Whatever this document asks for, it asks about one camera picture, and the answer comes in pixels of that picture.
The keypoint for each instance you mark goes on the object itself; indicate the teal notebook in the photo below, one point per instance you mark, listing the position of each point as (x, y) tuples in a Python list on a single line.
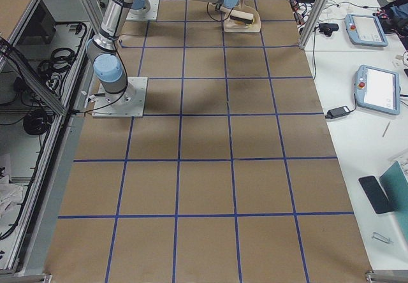
[(394, 182)]

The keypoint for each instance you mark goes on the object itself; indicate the yellow green sponge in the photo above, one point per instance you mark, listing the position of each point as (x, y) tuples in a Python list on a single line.
[(244, 25)]

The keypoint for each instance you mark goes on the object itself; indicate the beige dustpan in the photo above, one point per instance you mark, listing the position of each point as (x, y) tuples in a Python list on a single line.
[(231, 27)]

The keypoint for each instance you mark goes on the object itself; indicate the aluminium frame post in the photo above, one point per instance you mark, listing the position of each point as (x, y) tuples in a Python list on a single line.
[(311, 22)]

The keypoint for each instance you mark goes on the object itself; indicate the blue teach pendant far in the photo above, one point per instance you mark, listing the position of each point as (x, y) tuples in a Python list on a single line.
[(365, 30)]

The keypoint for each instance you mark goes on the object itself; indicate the beige hand brush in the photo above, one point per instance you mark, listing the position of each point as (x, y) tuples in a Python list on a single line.
[(237, 15)]

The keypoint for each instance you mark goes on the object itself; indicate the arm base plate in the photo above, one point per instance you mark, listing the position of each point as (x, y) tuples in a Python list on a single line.
[(143, 10), (131, 104)]

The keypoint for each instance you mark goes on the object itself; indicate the black power adapter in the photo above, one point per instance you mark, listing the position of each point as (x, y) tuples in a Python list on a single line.
[(338, 112)]

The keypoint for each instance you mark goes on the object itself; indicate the blue teach pendant near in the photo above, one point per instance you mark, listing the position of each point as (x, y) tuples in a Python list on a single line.
[(377, 89)]

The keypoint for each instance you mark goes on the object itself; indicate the black smartphone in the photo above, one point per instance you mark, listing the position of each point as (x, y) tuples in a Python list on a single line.
[(375, 195)]

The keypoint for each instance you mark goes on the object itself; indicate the blue teach pendant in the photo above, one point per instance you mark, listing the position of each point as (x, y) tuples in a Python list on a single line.
[(377, 89), (365, 30)]

